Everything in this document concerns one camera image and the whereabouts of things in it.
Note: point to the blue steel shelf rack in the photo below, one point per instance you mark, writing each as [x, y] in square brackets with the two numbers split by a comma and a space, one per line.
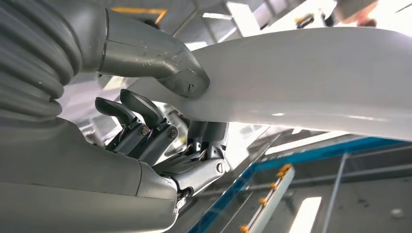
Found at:
[322, 151]

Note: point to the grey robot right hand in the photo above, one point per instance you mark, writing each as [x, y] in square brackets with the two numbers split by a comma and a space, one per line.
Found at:
[64, 167]

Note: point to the white rail with orange clips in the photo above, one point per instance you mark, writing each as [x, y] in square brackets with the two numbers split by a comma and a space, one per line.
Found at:
[273, 196]

